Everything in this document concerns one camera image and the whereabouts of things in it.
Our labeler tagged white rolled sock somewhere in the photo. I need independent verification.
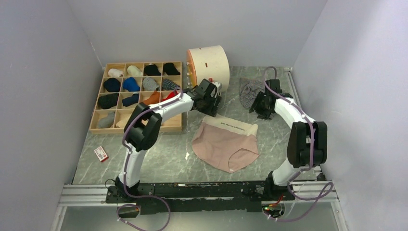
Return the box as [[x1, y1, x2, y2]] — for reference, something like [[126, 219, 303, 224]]
[[108, 68, 123, 77]]

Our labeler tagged black rolled sock right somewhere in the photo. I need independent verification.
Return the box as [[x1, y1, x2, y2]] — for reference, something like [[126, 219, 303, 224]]
[[163, 63, 180, 76]]

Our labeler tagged black ribbed rolled sock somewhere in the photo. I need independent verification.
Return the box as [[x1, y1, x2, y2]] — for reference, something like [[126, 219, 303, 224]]
[[97, 93, 119, 109]]

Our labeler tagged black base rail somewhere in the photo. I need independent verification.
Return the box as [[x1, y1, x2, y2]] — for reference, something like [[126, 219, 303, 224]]
[[105, 179, 294, 215]]

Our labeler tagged wooden compartment tray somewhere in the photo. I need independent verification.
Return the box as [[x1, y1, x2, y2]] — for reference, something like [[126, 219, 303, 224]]
[[89, 61, 182, 134]]

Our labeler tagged dark navy rolled sock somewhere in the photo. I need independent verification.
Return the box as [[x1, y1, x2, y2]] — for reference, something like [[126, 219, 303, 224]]
[[122, 93, 139, 107]]

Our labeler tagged aluminium frame rail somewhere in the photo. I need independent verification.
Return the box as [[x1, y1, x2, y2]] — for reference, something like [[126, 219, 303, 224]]
[[51, 181, 348, 231]]

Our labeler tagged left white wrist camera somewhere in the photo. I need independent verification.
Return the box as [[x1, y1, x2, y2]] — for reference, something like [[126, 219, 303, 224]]
[[208, 78, 222, 95]]

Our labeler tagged light grey rolled sock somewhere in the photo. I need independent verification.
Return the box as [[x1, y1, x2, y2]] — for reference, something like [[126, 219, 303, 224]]
[[97, 111, 115, 128]]

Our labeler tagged grey striped underwear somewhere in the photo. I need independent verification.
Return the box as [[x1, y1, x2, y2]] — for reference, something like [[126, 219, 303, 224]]
[[239, 78, 265, 108]]

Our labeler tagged cream rolled sock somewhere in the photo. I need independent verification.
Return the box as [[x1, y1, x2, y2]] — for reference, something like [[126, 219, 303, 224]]
[[127, 65, 143, 77]]

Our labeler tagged cream cylindrical drum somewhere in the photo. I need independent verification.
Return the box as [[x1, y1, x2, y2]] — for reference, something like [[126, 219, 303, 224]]
[[186, 45, 230, 93]]

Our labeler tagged red white small card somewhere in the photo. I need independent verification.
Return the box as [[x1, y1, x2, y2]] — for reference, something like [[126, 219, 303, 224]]
[[94, 146, 109, 162]]

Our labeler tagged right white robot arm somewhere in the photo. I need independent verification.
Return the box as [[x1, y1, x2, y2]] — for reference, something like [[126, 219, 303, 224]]
[[249, 79, 327, 200]]

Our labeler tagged striped dark rolled sock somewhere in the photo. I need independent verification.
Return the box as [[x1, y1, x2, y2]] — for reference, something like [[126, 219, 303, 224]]
[[162, 78, 181, 91]]

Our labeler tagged blue rolled sock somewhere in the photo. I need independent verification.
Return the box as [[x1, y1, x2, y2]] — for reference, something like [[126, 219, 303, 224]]
[[123, 77, 140, 92]]

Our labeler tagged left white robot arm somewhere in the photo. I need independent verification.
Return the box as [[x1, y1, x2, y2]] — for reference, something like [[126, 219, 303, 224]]
[[115, 79, 222, 202]]

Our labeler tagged orange rolled sock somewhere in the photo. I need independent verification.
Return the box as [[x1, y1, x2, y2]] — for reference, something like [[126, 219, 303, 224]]
[[143, 91, 160, 105]]

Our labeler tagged red rolled sock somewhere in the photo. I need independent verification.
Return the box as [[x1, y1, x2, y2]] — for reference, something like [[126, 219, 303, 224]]
[[161, 91, 178, 102]]

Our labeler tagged pink beige underwear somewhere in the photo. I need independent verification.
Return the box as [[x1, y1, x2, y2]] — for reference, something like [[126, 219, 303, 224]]
[[192, 115, 259, 174]]

